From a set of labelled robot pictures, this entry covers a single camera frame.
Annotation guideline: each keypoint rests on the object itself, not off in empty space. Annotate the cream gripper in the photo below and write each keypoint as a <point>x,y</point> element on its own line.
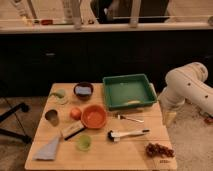
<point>168,116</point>

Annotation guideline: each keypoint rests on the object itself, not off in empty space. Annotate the white black dish brush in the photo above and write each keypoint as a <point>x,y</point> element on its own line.
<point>116,136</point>

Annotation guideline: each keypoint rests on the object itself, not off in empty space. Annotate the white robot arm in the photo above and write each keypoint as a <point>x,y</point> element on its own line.
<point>186,83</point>

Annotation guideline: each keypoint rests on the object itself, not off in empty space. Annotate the red orange bowl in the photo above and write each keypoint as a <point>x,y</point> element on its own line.
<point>94,117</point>

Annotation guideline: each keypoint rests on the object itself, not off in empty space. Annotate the dark brown bowl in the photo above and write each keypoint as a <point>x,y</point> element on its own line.
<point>84,84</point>

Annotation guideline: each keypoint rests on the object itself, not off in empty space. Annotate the bunch of red grapes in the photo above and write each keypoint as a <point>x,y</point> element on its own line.
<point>153,150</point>

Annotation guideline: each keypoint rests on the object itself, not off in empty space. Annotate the yellow item in tray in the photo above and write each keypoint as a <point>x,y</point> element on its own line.
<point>132,102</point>

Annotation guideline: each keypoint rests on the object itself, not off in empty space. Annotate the silver fork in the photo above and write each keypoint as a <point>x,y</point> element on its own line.
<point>120,117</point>

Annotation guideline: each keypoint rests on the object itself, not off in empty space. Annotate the green plastic tray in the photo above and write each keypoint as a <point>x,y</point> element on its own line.
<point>120,89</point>

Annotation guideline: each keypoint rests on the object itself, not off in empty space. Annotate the light green cup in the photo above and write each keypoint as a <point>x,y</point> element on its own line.
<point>84,142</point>

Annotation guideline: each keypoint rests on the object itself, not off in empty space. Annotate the blue sponge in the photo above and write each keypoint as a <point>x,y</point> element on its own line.
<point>83,90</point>

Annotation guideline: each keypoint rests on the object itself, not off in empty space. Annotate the orange fruit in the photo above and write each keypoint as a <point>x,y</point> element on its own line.
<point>75,113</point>

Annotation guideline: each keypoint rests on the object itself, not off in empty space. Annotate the green toy vegetable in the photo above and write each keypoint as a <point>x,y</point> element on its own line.
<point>59,96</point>

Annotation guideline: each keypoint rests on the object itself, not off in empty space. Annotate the grey metal cup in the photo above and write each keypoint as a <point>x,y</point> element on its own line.
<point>52,117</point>

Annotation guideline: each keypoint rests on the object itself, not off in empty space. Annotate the grey blue cloth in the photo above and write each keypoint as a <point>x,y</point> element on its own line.
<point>48,151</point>

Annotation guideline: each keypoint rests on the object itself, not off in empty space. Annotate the black chair base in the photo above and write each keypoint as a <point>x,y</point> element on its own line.
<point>8,121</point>

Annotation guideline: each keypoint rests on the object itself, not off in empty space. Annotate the wooden block with black handle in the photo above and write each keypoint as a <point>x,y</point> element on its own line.
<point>73,129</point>

